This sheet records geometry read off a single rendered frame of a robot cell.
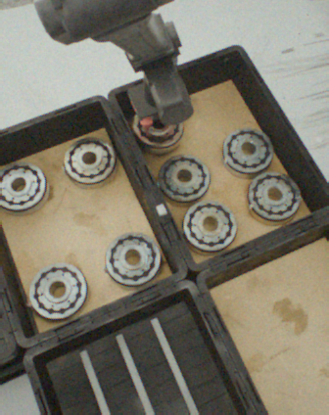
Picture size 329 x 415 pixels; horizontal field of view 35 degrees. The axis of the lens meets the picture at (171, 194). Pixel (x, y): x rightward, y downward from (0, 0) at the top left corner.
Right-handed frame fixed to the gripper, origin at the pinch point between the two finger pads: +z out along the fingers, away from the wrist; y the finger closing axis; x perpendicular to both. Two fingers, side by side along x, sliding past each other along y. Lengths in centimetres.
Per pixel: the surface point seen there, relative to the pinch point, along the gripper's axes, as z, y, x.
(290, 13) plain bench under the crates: 18, 50, 28
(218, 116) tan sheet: 5.7, 13.8, -0.7
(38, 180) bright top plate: 3.8, -25.9, -1.6
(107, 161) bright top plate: 3.2, -12.1, -3.0
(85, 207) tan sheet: 6.5, -19.2, -9.2
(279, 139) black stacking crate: 0.5, 20.9, -12.6
